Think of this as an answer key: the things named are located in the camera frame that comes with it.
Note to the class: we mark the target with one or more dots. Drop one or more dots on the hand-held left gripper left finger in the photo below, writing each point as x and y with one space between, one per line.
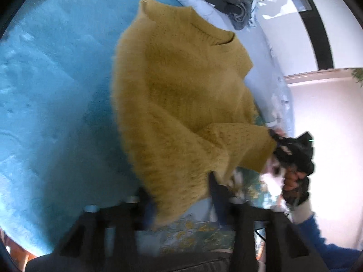
141 208

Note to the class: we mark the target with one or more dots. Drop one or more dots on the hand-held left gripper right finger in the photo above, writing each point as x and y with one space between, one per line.
219 201

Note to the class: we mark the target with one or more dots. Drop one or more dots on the mustard yellow knit sweater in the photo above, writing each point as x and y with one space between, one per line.
181 110

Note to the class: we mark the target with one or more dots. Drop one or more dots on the person's right forearm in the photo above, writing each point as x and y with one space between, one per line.
320 238

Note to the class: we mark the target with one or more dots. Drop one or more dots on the person's right hand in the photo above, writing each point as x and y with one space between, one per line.
291 180

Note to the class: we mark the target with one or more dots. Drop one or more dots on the floral bed sheet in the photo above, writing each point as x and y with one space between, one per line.
204 235

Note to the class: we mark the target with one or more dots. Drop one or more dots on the light blue blanket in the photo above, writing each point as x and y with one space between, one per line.
59 90

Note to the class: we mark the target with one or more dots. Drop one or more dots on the black window frame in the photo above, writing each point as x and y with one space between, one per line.
309 19

